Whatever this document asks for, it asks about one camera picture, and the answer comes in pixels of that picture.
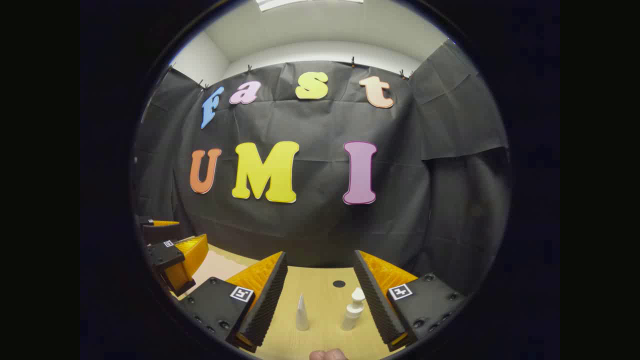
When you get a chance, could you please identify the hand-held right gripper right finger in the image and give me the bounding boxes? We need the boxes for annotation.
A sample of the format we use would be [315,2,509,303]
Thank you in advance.
[353,249,469,352]

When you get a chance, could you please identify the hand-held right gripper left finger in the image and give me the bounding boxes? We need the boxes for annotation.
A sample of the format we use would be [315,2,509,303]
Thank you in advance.
[179,251,289,354]

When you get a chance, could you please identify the white pump bottle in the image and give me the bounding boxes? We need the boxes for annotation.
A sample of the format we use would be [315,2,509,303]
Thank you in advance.
[341,287,367,332]

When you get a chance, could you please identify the white cosmetic tube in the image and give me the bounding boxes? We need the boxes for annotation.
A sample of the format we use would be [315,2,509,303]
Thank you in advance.
[295,293,310,332]

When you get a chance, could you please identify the black backdrop cloth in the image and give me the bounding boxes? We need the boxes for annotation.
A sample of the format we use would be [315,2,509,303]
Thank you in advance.
[132,40,511,296]

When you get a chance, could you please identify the ceiling light panel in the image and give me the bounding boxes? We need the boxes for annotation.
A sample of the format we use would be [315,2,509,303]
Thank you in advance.
[256,0,365,12]

